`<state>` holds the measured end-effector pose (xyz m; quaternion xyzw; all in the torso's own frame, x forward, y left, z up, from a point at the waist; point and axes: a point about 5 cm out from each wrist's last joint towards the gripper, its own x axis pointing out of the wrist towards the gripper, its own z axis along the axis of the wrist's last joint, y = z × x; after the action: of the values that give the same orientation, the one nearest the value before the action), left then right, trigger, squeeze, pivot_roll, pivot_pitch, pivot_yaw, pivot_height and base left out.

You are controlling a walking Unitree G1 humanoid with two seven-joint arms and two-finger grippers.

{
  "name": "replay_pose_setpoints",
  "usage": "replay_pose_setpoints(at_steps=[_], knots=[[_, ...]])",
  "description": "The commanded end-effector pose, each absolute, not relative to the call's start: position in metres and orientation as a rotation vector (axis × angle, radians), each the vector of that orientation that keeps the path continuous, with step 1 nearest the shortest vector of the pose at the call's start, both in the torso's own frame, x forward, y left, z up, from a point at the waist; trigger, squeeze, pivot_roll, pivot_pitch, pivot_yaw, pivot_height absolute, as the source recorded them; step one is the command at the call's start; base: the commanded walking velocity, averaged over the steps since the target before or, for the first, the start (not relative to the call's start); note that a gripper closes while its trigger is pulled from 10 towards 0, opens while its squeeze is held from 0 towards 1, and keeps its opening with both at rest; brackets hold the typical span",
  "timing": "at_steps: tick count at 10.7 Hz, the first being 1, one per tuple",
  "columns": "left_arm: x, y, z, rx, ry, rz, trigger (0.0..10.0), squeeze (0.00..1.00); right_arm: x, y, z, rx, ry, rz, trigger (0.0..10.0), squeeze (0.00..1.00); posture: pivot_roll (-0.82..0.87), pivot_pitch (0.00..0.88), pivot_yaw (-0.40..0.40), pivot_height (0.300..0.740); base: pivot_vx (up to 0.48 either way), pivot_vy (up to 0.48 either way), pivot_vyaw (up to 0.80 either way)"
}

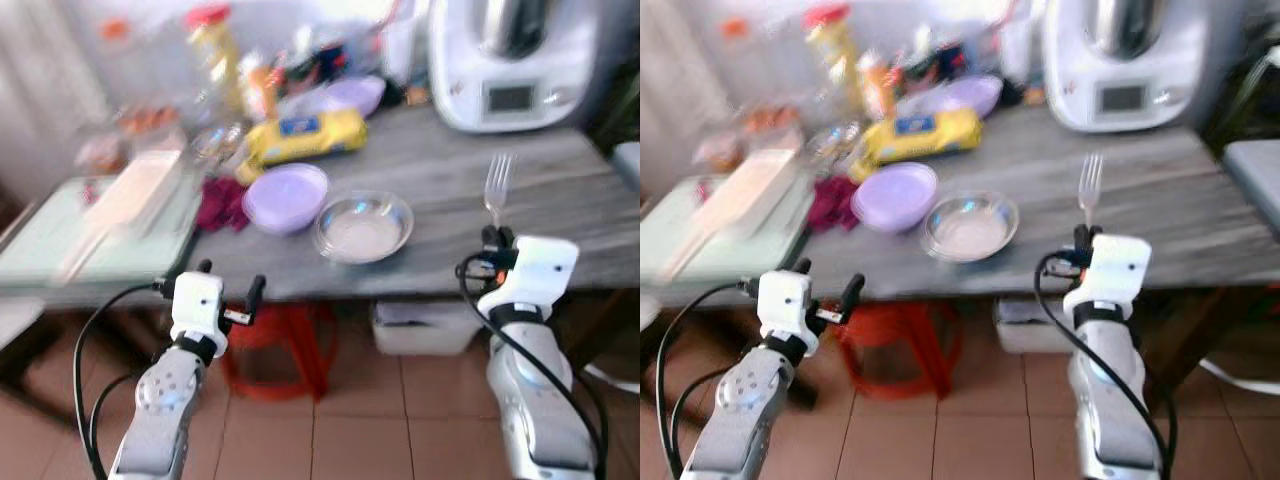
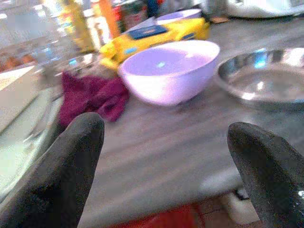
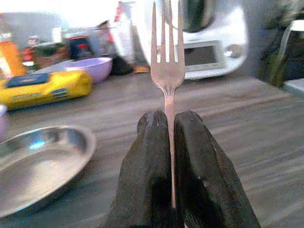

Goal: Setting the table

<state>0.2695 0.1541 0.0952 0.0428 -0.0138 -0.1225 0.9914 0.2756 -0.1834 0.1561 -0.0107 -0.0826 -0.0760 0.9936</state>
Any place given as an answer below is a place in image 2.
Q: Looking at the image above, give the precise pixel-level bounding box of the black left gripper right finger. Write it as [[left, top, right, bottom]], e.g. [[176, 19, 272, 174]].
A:
[[227, 121, 304, 228]]

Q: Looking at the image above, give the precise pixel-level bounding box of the pale green tray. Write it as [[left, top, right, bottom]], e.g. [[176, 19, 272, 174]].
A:
[[0, 87, 63, 203]]

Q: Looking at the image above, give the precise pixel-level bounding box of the white kitchen food processor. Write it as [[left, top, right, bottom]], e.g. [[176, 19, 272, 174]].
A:
[[226, 0, 304, 19]]

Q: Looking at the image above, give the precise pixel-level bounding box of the red plastic stool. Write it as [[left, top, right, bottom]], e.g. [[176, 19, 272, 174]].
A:
[[127, 203, 203, 228]]

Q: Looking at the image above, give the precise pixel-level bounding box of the yellow wipes package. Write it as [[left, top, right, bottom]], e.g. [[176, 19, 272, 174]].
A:
[[98, 17, 211, 70]]

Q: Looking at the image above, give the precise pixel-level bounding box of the small purple plastic bowl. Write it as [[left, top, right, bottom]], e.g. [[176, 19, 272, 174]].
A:
[[155, 9, 203, 25]]

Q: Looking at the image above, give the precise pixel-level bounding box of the white plastic scoop box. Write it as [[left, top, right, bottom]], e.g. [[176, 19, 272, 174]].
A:
[[0, 65, 41, 134]]

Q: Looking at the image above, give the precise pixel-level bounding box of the large purple plastic bowl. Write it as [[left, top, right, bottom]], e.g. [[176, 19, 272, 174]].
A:
[[118, 39, 221, 107]]

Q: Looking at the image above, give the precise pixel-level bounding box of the small steel bowl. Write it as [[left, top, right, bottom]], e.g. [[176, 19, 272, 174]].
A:
[[54, 52, 101, 77]]

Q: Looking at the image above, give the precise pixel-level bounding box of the orange sauce bottle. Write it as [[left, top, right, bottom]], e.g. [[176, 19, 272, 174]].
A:
[[97, 0, 120, 39]]

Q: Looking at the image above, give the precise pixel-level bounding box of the shallow steel plate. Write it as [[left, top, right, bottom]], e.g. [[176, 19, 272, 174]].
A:
[[213, 47, 304, 112]]

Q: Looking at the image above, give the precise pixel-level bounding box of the maroon cloth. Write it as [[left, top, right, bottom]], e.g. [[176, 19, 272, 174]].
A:
[[57, 70, 131, 129]]

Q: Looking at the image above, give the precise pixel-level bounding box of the yellow oil bottle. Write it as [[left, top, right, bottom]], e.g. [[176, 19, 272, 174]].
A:
[[58, 0, 96, 52]]

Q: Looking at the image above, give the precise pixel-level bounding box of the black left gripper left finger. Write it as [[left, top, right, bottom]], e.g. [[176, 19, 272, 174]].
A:
[[0, 112, 105, 228]]

